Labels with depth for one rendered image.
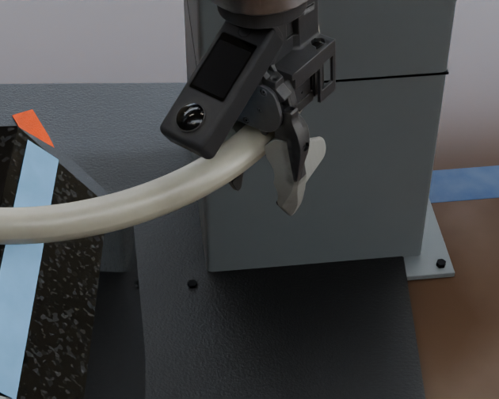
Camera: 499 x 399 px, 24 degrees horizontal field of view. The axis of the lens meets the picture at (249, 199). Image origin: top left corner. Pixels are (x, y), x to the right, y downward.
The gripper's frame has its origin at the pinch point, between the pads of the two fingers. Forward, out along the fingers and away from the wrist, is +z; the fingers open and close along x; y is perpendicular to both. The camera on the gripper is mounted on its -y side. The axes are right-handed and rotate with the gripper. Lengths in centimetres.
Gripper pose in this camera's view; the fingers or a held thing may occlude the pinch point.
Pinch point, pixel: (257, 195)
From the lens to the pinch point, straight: 102.1
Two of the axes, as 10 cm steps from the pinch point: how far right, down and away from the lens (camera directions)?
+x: -7.9, -3.7, 4.8
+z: 0.5, 7.4, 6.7
